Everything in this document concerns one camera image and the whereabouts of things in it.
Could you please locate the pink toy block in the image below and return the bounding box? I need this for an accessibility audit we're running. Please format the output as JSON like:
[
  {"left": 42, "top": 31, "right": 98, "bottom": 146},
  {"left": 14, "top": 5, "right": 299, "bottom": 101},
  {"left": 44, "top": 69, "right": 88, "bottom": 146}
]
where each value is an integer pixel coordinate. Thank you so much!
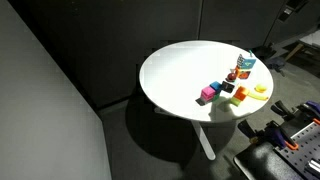
[{"left": 200, "top": 85, "right": 217, "bottom": 102}]

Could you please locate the black robot base cover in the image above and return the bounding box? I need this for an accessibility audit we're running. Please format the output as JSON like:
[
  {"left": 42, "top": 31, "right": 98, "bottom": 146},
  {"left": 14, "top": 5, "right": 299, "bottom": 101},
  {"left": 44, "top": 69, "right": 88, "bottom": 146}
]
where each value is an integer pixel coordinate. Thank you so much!
[{"left": 233, "top": 143, "right": 303, "bottom": 180}]

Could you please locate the blue toy block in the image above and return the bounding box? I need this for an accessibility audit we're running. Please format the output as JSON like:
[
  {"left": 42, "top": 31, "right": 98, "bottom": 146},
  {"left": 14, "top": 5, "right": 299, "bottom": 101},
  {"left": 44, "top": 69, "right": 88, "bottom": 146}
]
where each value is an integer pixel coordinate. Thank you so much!
[{"left": 209, "top": 81, "right": 223, "bottom": 92}]

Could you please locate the black block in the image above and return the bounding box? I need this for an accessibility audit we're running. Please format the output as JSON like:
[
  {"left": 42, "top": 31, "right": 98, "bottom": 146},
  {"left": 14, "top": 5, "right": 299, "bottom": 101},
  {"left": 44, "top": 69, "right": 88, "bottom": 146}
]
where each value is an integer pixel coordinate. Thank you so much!
[{"left": 221, "top": 79, "right": 237, "bottom": 94}]

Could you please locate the light green toy block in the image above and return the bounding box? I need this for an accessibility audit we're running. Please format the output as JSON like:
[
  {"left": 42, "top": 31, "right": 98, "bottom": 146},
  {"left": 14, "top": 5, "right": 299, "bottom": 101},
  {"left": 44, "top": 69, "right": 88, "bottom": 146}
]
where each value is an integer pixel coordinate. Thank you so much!
[{"left": 230, "top": 96, "right": 244, "bottom": 108}]

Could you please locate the orange toy block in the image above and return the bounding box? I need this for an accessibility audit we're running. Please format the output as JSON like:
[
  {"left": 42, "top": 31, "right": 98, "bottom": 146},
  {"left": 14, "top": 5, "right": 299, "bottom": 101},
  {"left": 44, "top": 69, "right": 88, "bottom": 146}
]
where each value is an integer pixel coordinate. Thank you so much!
[{"left": 233, "top": 86, "right": 250, "bottom": 101}]

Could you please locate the white table leg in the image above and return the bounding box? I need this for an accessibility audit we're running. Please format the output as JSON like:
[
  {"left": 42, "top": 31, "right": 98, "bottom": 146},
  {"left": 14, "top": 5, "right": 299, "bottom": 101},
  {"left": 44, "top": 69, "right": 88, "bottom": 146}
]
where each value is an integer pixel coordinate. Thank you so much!
[{"left": 191, "top": 119, "right": 217, "bottom": 161}]

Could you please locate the black spring clamp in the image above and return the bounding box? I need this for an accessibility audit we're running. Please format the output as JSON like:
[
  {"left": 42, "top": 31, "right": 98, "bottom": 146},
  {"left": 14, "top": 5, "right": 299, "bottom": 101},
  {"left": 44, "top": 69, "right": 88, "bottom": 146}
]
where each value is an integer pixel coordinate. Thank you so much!
[
  {"left": 237, "top": 119, "right": 265, "bottom": 142},
  {"left": 270, "top": 100, "right": 292, "bottom": 122}
]

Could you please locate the yellow toy lemon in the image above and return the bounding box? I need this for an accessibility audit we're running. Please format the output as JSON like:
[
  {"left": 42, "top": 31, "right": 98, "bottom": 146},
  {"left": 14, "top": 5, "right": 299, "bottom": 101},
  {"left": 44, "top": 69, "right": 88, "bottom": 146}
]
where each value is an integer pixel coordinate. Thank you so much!
[{"left": 254, "top": 83, "right": 268, "bottom": 94}]

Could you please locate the dark blue cloth heap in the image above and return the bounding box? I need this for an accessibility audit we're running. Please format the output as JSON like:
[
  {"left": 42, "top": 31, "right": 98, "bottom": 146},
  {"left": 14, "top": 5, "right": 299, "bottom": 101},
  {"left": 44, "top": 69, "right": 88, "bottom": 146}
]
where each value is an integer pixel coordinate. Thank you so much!
[{"left": 265, "top": 56, "right": 286, "bottom": 70}]

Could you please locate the wooden plank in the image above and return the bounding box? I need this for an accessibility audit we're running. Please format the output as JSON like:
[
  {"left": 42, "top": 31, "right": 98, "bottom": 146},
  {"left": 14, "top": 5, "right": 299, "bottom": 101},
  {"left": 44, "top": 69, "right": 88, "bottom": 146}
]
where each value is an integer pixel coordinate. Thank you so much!
[{"left": 284, "top": 42, "right": 305, "bottom": 62}]

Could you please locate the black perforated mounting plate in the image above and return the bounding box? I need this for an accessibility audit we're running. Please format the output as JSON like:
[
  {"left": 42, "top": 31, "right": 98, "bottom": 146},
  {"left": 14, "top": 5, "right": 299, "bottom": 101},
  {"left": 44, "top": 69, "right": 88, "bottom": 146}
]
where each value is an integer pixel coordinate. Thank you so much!
[{"left": 275, "top": 121, "right": 320, "bottom": 176}]

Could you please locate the purple clamp with orange handle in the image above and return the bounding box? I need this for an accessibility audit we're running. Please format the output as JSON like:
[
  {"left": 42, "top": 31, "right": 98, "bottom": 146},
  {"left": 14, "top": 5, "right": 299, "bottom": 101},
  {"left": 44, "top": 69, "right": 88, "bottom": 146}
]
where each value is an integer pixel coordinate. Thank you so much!
[{"left": 265, "top": 125, "right": 300, "bottom": 152}]

